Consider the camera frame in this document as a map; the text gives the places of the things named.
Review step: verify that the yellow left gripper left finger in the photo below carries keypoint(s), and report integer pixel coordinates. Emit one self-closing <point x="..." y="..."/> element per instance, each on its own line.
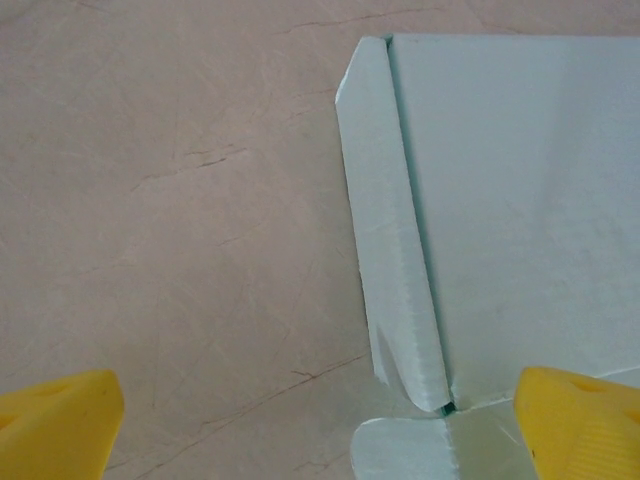
<point x="55" y="425"/>

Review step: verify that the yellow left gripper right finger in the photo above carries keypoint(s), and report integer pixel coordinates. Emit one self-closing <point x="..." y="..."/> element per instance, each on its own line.
<point x="580" y="425"/>

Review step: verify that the mint green paper box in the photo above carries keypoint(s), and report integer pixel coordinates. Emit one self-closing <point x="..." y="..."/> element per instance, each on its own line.
<point x="500" y="200"/>

